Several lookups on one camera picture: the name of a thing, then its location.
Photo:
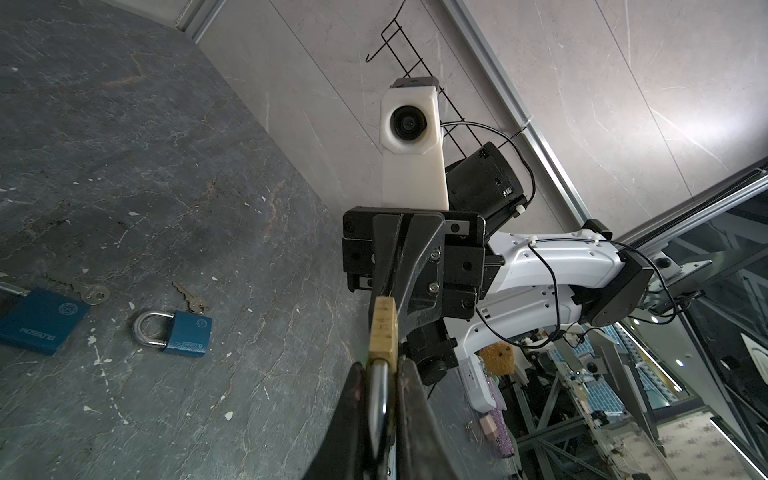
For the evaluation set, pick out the brass padlock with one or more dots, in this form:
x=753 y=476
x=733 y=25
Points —
x=381 y=371

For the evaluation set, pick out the small silver key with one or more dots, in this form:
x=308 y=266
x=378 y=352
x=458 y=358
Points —
x=90 y=293
x=195 y=303

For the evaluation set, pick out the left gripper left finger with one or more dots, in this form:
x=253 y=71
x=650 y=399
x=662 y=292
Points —
x=342 y=453

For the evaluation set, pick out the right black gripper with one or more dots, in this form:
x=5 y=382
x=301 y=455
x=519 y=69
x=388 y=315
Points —
x=436 y=264

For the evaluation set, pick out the light blue padlock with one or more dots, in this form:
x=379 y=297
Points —
x=41 y=320

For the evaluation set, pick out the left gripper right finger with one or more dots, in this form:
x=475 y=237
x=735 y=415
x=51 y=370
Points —
x=420 y=452

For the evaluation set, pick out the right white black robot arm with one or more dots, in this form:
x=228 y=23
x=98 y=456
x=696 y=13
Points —
x=546 y=281

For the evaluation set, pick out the black wire hook rack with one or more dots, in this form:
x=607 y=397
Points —
x=414 y=49

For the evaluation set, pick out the teal blue padlock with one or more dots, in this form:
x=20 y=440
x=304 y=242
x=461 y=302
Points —
x=189 y=334

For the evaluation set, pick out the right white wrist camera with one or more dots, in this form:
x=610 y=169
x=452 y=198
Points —
x=413 y=169

